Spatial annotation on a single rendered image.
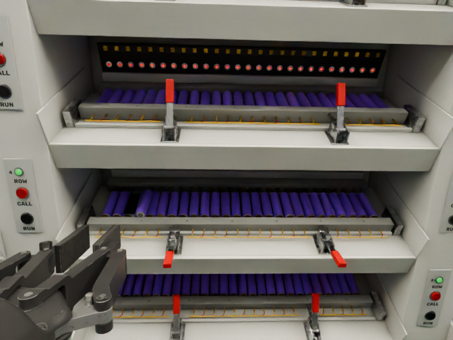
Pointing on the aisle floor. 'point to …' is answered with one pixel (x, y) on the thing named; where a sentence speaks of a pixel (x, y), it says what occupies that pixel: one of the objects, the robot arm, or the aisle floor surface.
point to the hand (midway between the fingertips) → (91, 245)
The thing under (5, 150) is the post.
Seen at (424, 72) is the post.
